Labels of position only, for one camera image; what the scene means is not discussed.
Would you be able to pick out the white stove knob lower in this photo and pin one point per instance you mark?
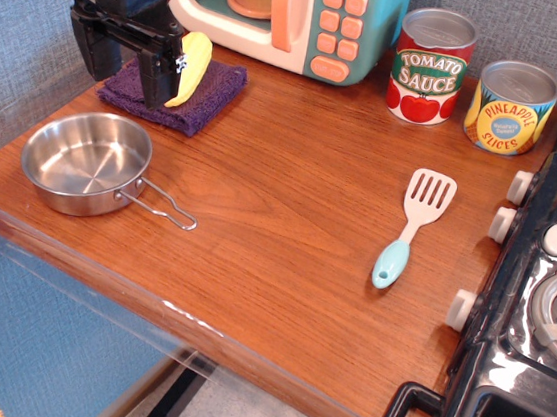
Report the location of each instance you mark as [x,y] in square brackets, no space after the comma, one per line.
[460,309]

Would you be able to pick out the purple folded cloth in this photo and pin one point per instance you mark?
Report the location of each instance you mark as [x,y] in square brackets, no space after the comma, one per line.
[220,85]

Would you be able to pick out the white spatula teal handle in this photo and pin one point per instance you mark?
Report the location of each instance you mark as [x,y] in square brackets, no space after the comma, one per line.
[428,195]

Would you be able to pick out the silver metal pan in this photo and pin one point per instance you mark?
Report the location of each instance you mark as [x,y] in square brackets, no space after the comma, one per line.
[93,164]

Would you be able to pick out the toy microwave teal and orange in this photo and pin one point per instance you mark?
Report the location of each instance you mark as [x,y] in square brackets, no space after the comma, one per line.
[335,41]

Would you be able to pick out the white stove knob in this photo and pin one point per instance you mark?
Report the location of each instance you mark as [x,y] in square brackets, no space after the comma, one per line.
[501,224]
[519,187]
[460,309]

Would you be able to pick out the pineapple slices can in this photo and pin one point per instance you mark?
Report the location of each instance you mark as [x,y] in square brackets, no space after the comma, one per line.
[510,107]

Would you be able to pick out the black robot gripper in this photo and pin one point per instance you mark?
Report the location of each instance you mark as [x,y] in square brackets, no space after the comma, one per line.
[148,26]

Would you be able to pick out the tomato sauce can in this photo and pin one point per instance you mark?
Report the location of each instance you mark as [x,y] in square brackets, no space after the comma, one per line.
[430,63]

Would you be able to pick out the white stove knob upper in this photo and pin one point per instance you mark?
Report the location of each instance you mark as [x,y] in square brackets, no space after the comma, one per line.
[519,187]

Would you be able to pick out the white stove knob middle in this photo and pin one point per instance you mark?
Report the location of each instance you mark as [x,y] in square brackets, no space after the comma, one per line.
[501,224]

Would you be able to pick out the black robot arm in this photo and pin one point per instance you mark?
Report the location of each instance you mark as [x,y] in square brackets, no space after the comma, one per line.
[102,28]

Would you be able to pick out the yellow corn cob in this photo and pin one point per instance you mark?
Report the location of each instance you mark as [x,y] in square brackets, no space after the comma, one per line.
[197,51]

